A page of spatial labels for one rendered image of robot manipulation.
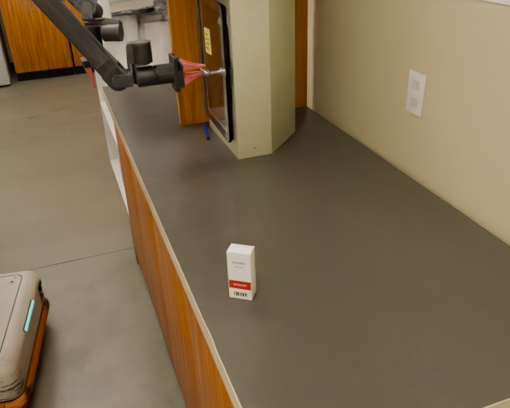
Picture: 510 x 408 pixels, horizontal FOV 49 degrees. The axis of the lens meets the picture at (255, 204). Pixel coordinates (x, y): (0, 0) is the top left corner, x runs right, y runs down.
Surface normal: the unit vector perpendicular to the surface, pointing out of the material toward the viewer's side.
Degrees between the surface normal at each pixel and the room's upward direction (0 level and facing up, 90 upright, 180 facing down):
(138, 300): 0
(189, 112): 90
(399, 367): 0
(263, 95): 90
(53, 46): 90
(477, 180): 90
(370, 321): 0
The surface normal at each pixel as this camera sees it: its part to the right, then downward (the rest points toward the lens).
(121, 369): -0.04, -0.88
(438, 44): -0.94, 0.19
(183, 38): 0.34, 0.43
